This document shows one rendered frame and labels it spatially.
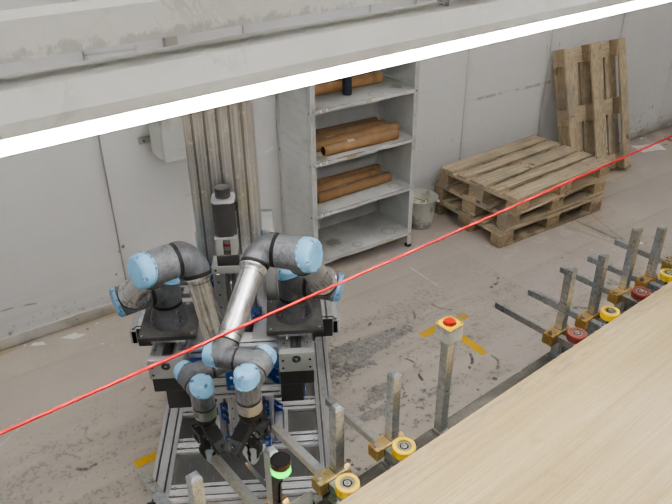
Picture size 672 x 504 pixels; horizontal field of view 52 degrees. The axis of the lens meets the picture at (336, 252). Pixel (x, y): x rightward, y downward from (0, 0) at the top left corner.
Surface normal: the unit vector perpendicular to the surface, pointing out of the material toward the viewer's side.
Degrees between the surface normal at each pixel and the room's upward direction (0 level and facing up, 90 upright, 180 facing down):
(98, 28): 90
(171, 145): 90
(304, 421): 0
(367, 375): 0
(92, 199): 90
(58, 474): 0
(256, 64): 61
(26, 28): 90
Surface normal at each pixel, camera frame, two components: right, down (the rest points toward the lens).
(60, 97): 0.54, -0.09
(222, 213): 0.07, 0.49
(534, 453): -0.01, -0.87
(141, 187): 0.57, 0.40
